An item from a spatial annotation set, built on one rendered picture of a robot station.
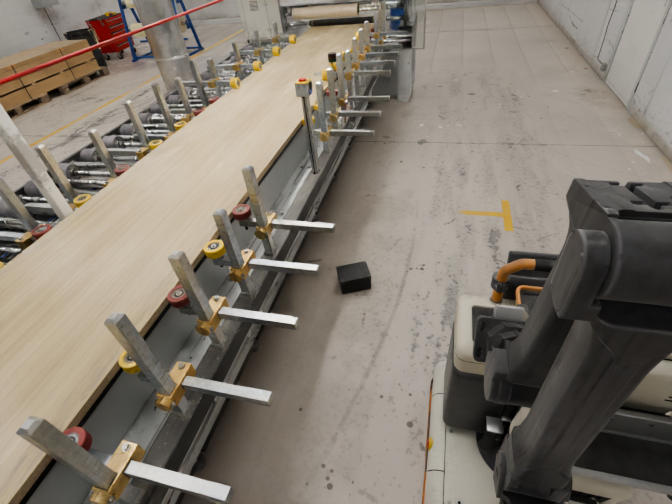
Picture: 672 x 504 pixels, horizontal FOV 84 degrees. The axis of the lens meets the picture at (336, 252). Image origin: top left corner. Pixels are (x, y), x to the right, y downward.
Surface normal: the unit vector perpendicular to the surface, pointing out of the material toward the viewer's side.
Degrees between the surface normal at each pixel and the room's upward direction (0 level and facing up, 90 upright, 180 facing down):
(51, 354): 0
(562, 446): 90
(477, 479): 0
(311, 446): 0
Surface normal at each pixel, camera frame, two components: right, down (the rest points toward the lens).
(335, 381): -0.10, -0.75
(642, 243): -0.19, -0.42
